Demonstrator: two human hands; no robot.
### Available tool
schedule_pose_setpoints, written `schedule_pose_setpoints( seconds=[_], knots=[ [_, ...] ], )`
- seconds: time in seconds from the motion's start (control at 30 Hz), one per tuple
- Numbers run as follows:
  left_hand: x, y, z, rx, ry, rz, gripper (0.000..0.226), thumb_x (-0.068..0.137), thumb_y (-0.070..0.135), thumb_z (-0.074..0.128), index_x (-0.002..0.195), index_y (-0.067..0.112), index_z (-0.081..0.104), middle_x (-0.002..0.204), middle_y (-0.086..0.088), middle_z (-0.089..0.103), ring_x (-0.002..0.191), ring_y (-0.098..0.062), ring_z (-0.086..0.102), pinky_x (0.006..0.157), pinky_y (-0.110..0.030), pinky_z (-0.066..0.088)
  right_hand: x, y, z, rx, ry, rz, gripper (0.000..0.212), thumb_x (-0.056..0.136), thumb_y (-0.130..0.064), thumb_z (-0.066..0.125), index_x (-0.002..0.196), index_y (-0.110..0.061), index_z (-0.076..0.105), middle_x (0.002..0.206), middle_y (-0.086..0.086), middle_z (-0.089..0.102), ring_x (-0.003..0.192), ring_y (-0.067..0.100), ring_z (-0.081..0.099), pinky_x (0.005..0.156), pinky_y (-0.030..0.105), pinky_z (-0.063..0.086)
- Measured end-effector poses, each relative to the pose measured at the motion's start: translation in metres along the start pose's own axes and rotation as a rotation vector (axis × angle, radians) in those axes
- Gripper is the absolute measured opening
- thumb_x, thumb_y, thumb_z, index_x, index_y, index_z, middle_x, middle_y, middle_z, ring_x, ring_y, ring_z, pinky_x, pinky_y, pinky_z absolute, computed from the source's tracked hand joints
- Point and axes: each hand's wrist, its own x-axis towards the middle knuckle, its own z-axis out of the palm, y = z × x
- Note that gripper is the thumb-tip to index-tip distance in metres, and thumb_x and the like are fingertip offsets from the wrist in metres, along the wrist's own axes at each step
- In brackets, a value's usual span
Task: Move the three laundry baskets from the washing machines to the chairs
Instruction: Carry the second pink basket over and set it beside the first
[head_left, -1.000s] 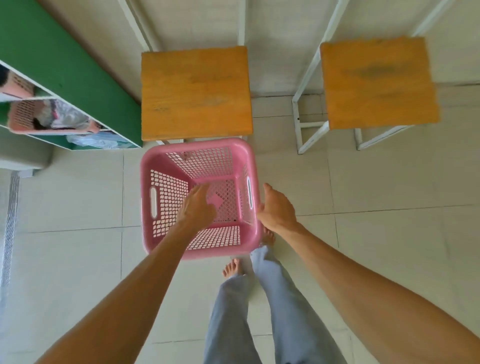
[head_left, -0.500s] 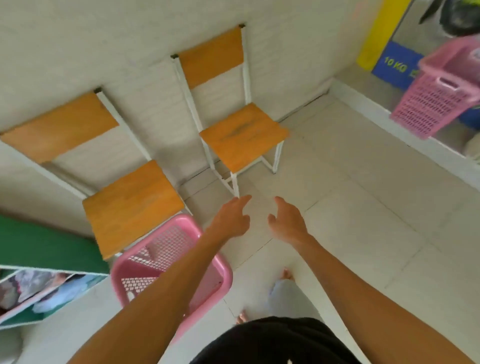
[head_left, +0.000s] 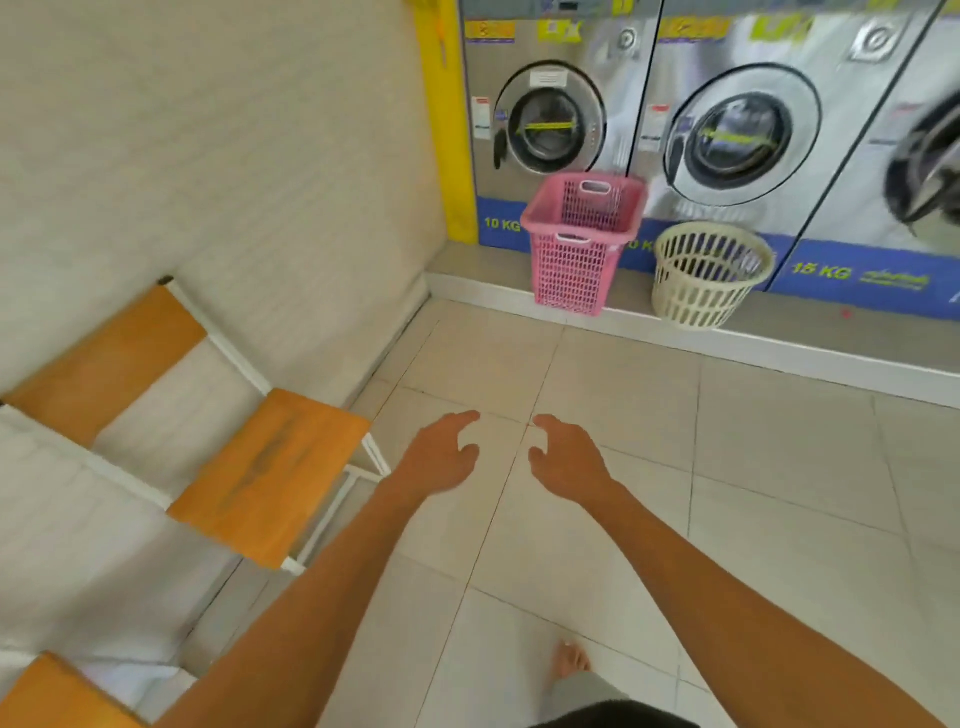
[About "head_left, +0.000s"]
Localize large silver washing machine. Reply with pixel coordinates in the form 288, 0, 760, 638
628, 0, 943, 280
769, 0, 960, 322

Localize person's foot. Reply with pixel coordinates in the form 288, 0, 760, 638
552, 640, 592, 682

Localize cream round laundry basket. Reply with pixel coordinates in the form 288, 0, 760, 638
651, 221, 777, 330

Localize yellow vertical pillar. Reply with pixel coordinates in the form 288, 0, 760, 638
409, 0, 480, 246

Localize person's left hand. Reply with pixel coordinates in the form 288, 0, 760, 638
388, 410, 482, 497

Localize person's right forearm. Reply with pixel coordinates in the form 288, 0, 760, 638
581, 481, 948, 728

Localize person's right hand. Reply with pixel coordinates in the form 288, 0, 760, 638
528, 414, 618, 507

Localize small silver washing machine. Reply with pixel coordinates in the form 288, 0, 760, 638
459, 0, 664, 256

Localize person's left forearm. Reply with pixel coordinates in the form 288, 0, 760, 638
153, 477, 435, 728

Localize orange seat white frame chair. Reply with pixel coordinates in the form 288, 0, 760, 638
0, 651, 198, 728
0, 276, 391, 577

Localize pink square laundry basket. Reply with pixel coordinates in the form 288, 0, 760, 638
520, 171, 649, 317

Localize person's dark shorts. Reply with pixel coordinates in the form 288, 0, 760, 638
528, 671, 702, 728

